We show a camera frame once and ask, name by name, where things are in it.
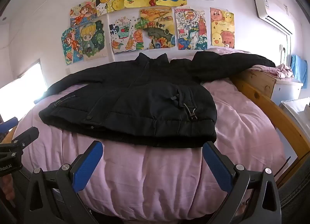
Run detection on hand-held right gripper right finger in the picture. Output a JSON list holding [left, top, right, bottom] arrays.
[[203, 141, 282, 224]]

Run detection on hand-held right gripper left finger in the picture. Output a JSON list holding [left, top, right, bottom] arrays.
[[23, 141, 103, 224]]

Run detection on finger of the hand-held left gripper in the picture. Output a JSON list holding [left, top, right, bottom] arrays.
[[0, 117, 19, 134], [0, 126, 40, 158]]

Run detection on black padded jacket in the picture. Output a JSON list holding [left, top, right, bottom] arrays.
[[34, 52, 276, 148]]

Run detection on person's left hand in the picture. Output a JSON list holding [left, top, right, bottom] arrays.
[[0, 173, 15, 201]]

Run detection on bright window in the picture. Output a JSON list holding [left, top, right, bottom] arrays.
[[0, 59, 47, 123]]

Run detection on pink duvet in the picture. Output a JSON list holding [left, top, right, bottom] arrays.
[[13, 47, 287, 220]]

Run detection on white storage box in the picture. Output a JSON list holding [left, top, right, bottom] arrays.
[[278, 98, 310, 132]]

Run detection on white cabinet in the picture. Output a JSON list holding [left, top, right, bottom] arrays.
[[270, 77, 303, 106]]

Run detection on crumpled pink cloth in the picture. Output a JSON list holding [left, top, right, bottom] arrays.
[[249, 64, 293, 79]]

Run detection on blue hanging cloth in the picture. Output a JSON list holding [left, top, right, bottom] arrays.
[[290, 55, 308, 89]]

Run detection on white air conditioner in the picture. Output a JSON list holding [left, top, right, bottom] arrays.
[[254, 0, 296, 35]]

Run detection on wooden bed frame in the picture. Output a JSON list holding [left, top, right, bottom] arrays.
[[230, 68, 310, 188]]

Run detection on group of colourful wall drawings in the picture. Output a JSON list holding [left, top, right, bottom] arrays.
[[61, 0, 235, 66]]

